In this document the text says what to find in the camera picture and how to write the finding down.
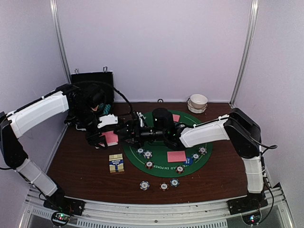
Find left aluminium post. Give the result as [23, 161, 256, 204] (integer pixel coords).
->
[49, 0, 71, 83]

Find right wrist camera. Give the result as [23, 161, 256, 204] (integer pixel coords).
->
[152, 108, 175, 134]

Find gold blue card box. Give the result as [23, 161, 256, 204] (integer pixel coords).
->
[109, 153, 124, 173]

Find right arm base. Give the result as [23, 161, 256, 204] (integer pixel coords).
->
[227, 196, 268, 215]

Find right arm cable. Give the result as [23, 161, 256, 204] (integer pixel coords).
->
[247, 135, 278, 209]

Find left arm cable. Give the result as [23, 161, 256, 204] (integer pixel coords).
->
[71, 80, 137, 118]

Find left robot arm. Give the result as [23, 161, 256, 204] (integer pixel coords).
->
[0, 84, 105, 211]

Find upper white bowl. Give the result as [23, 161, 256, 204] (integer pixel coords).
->
[190, 94, 208, 109]

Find dealt red card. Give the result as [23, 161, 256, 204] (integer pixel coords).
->
[172, 114, 180, 123]
[167, 151, 186, 163]

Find blue green fifty chip stack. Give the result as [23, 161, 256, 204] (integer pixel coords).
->
[170, 179, 180, 188]

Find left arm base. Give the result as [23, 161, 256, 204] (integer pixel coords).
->
[43, 197, 86, 216]

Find round green poker mat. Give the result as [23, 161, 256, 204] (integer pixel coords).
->
[122, 110, 214, 178]

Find right aluminium post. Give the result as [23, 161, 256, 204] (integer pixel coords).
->
[229, 0, 259, 108]

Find hundred chips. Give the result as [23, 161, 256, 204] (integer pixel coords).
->
[176, 166, 185, 174]
[145, 161, 154, 169]

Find black poker case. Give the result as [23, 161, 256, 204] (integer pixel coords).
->
[71, 71, 114, 104]

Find ten chips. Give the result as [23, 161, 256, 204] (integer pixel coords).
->
[198, 147, 208, 155]
[143, 151, 153, 159]

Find red-backed card deck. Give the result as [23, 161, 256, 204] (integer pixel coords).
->
[101, 131, 119, 146]

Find blue peach ten chip stack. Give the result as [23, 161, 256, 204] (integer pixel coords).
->
[139, 180, 150, 190]

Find fifty chips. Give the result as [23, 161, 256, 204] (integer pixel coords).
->
[191, 153, 200, 161]
[136, 148, 145, 155]

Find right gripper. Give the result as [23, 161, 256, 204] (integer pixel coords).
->
[114, 120, 166, 149]

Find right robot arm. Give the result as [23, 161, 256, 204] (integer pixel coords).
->
[114, 108, 264, 210]

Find lower white bowl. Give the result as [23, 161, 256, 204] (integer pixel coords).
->
[187, 99, 208, 114]

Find aluminium post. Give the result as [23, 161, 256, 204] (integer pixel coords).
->
[49, 0, 71, 83]
[229, 0, 259, 108]

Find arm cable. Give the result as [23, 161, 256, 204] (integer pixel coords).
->
[71, 80, 137, 118]
[247, 135, 278, 209]

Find blue small blind button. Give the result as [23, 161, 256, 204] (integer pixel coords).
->
[184, 157, 193, 166]

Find teal chips in case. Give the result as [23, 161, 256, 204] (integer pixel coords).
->
[101, 104, 112, 115]

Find brown hundred chip stack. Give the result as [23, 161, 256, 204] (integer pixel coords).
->
[159, 182, 169, 191]

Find white bowl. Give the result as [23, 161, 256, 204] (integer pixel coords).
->
[187, 99, 208, 114]
[190, 94, 208, 109]

